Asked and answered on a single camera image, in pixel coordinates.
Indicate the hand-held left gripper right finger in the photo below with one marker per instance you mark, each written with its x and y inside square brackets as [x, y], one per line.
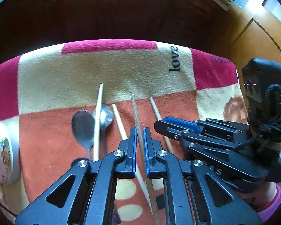
[147, 154]

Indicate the printed checkered fleece blanket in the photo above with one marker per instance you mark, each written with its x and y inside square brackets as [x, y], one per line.
[60, 75]

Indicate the dark wooden cabinet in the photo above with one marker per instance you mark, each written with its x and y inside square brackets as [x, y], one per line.
[107, 9]

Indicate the light wooden chopstick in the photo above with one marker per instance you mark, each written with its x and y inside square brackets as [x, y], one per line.
[155, 110]
[119, 121]
[97, 126]

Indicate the person's right forearm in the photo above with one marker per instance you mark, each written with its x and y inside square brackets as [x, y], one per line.
[271, 206]

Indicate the white printed cup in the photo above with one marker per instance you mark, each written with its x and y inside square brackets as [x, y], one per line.
[2, 150]

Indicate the brown wooden chopstick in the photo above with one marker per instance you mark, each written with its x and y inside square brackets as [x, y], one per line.
[135, 114]

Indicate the small metal spoon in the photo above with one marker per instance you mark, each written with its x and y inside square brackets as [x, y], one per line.
[106, 118]

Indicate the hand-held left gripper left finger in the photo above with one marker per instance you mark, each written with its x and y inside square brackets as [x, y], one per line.
[132, 154]

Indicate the large metal spoon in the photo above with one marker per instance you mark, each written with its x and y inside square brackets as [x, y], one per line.
[83, 126]

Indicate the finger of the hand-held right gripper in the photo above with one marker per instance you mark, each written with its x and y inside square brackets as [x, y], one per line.
[182, 123]
[171, 132]

